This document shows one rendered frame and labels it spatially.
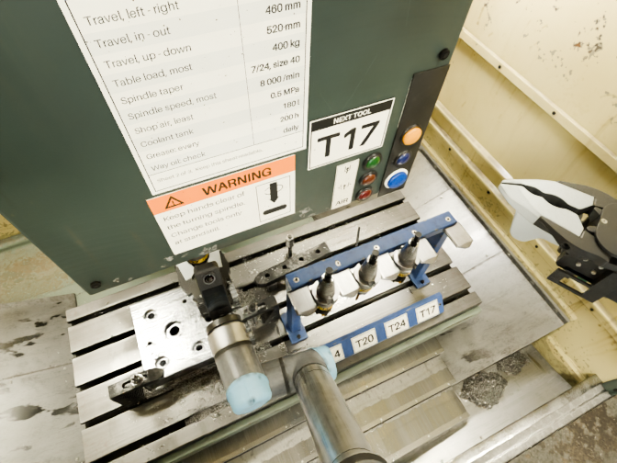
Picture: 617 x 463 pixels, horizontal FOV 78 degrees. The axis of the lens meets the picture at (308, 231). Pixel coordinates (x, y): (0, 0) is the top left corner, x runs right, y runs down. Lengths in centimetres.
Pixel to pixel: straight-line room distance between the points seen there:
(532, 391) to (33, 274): 195
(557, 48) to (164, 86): 107
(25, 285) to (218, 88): 167
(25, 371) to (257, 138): 137
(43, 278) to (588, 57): 196
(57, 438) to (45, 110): 131
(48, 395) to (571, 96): 177
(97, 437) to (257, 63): 108
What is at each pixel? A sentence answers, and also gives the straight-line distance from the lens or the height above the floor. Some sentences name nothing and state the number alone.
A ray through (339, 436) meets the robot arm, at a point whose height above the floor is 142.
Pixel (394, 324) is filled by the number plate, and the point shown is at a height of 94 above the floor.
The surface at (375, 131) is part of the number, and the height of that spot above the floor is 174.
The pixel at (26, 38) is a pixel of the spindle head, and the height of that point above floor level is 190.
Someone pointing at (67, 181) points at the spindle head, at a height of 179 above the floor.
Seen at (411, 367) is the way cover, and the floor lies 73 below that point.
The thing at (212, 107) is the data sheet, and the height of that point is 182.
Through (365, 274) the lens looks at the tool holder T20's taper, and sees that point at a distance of 89.
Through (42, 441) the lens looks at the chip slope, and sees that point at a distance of 155.
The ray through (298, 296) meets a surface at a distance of 89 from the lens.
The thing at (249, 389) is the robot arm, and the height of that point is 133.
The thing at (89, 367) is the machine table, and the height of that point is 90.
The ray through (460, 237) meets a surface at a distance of 106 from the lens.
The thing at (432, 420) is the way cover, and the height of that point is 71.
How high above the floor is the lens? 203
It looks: 57 degrees down
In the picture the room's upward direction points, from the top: 4 degrees clockwise
